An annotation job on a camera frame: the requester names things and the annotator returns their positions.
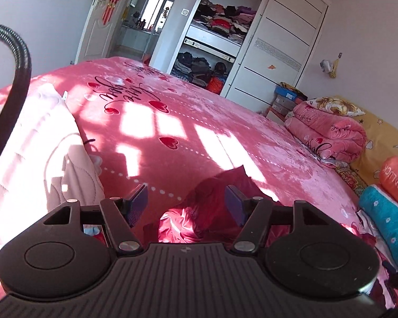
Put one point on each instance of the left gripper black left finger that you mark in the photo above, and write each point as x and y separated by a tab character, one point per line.
53	259

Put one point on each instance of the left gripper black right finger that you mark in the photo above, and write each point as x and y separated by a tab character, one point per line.
305	251

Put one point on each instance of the pink quilted folded garment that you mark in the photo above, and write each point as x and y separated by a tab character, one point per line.
43	164

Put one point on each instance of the grey shoe boxes stack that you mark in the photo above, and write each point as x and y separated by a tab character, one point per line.
279	109

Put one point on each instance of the folded pink quilt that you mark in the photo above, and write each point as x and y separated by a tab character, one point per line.
327	135

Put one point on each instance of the light blue folded garment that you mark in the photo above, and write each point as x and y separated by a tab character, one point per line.
91	230

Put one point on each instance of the yellow headboard cover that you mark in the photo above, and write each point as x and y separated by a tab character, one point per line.
382	143

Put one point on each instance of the blue shoe box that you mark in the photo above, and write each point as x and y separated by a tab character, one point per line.
286	93

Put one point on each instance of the dark clothes pile lower shelf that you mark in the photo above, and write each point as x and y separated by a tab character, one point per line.
199	72

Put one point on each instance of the pile of clothes upper shelf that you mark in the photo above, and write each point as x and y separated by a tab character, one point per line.
230	22

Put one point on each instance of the white wardrobe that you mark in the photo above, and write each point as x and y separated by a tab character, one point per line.
276	49

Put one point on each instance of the wall-mounted lamp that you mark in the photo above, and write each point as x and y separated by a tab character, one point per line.
330	67

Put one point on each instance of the red puffer down jacket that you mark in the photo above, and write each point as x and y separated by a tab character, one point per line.
202	217

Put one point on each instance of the wall light switch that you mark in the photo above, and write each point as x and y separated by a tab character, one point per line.
185	12

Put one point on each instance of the teal flower pillow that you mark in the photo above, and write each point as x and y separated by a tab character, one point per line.
383	211

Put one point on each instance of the pink heart-pattern bed blanket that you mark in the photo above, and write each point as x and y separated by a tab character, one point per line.
140	126

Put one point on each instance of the white bedroom door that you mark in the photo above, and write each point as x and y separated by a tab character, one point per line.
96	38

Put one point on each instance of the floral pillow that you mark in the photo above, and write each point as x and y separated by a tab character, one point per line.
336	106

